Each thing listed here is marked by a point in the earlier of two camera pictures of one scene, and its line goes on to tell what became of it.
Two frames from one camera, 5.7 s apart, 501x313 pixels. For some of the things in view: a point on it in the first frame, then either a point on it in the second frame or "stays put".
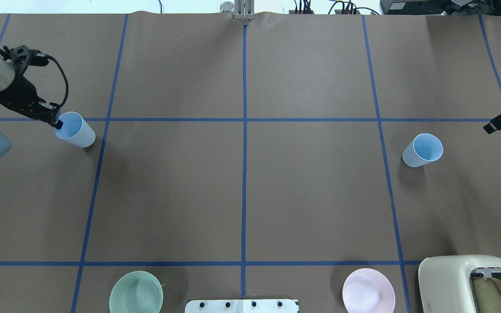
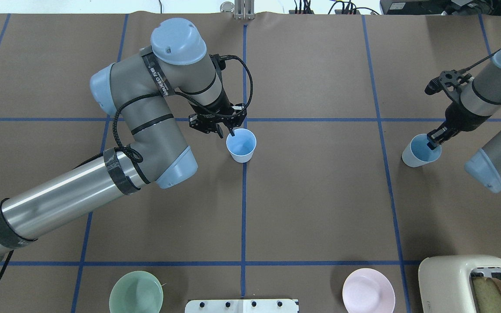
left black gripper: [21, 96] -> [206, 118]
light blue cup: [76, 130] -> [242, 146]
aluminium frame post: [244, 9] stays put
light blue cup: [425, 148] stays put
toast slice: [492, 296] stays put
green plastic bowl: [136, 291] stays put
